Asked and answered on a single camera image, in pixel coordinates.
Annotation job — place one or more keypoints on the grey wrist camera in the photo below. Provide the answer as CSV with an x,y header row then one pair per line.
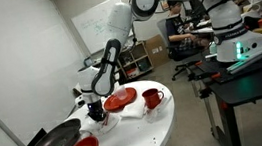
x,y
80,102

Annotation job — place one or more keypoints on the black wall box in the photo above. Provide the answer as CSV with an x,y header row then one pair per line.
x,y
36,139

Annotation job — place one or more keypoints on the red mug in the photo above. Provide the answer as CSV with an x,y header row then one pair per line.
x,y
151,99

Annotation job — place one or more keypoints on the teal plastic bottle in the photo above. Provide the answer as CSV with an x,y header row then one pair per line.
x,y
213,48

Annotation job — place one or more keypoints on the black desk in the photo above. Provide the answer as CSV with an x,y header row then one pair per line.
x,y
256,84

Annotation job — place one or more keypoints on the whiteboard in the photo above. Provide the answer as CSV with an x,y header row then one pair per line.
x,y
91,27

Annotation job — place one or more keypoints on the aluminium rail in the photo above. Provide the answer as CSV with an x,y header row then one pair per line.
x,y
253,56

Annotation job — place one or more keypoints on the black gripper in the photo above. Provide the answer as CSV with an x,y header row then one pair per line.
x,y
95,109

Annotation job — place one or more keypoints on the crumpled white cloth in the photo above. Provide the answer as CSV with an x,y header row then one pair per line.
x,y
157,113

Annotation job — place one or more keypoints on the plain white folded towel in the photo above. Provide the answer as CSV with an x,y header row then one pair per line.
x,y
134,111

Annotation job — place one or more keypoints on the red plate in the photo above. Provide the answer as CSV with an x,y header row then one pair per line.
x,y
111,104

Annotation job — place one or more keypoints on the white and red towel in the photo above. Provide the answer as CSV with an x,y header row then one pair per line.
x,y
110,126

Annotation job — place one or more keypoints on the colourful wall poster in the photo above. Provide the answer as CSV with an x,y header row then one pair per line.
x,y
164,5

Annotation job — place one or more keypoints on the cardboard box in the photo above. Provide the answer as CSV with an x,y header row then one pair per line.
x,y
157,51

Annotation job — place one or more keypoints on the wooden shelf unit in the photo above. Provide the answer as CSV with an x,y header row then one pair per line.
x,y
134,60

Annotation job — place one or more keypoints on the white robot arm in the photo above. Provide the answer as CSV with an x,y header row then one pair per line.
x,y
120,17

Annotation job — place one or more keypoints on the clear plastic cup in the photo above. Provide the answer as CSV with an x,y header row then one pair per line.
x,y
121,93

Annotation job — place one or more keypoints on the red desk knob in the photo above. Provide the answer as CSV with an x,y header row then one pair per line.
x,y
224,104

